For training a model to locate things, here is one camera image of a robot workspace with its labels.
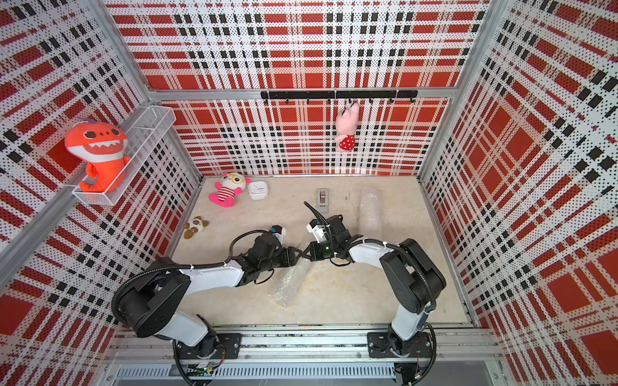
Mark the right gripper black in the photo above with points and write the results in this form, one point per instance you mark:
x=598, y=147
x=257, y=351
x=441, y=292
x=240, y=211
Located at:
x=311, y=247

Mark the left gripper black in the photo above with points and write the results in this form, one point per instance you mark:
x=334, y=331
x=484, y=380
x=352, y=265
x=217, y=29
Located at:
x=291, y=256

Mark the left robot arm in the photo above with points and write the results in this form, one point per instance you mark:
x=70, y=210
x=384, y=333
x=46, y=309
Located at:
x=149, y=302

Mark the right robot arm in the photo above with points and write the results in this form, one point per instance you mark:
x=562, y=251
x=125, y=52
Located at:
x=413, y=277

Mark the white alarm clock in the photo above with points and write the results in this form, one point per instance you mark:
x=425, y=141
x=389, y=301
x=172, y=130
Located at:
x=258, y=190

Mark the pink striped plush doll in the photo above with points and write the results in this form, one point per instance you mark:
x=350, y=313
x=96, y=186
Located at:
x=230, y=186

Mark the brown white plush dog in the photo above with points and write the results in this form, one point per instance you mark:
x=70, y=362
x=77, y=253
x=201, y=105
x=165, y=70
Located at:
x=194, y=226

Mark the pink pig plush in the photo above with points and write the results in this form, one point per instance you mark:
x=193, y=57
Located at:
x=346, y=128

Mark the orange shark plush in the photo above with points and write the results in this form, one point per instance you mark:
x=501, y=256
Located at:
x=102, y=146

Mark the aluminium front rail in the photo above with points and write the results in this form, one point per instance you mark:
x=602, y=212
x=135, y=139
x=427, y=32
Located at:
x=321, y=354

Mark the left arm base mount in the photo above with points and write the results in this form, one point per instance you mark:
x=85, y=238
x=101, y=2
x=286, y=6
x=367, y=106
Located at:
x=212, y=347

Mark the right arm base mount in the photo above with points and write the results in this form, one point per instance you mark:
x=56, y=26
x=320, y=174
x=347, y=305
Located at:
x=384, y=344

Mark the black hook rail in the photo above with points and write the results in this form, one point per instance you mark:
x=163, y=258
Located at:
x=348, y=95

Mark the clear acrylic wall shelf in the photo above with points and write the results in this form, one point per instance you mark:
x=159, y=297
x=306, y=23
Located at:
x=144, y=130

